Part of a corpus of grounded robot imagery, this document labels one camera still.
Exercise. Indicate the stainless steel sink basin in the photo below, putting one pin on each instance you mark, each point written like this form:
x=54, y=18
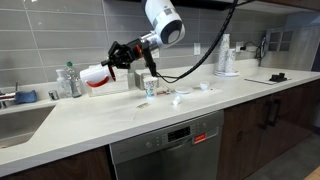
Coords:
x=19, y=127

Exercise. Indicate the small sugar packet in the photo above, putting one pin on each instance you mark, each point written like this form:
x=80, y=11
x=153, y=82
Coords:
x=144, y=105

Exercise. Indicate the clear soap dispenser bottle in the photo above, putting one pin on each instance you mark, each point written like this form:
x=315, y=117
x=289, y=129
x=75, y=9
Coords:
x=63, y=85

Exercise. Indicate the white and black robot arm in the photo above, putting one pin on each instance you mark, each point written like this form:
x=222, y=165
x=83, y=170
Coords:
x=168, y=29

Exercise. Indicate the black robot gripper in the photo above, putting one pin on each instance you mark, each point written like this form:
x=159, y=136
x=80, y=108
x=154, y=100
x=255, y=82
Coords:
x=125, y=54

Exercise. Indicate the small white plate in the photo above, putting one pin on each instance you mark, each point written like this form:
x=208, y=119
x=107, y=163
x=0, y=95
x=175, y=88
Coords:
x=183, y=89

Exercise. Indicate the black object on tray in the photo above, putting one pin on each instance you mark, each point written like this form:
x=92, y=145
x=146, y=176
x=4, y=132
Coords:
x=278, y=77

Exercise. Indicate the red white candy packets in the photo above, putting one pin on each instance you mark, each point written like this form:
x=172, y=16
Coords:
x=163, y=90

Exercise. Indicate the stainless steel dishwasher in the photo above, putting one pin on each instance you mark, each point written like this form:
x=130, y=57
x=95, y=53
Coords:
x=184, y=151

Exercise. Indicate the white mug with red handle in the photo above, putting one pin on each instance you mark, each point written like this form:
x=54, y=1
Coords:
x=98, y=75

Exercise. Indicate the tall stack of paper cups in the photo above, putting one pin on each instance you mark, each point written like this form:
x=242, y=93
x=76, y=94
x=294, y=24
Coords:
x=224, y=47

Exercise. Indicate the blue sponge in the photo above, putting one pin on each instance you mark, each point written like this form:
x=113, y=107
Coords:
x=25, y=97

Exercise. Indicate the dark wood cabinet doors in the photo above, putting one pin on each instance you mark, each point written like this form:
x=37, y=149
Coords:
x=257, y=131

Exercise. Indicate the clear plastic water bottle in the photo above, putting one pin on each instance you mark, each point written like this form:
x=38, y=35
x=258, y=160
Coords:
x=73, y=80

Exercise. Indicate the white flat tray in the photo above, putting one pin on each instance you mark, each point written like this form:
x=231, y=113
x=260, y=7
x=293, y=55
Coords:
x=264, y=80

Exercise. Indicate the metal napkin holder box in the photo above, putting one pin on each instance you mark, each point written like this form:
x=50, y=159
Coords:
x=139, y=76

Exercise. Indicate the white creamer cup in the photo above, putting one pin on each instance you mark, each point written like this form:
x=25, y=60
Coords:
x=177, y=100

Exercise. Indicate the small white bowl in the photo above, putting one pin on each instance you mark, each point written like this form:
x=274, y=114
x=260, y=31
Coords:
x=204, y=85

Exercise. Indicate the patterned paper cup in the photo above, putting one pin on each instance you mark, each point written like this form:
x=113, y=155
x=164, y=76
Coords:
x=150, y=85

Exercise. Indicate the chrome sink faucet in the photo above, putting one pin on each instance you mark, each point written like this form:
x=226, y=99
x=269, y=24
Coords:
x=10, y=96

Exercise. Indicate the short stack of paper cups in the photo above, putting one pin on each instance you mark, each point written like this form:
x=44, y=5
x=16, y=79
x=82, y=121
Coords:
x=230, y=60

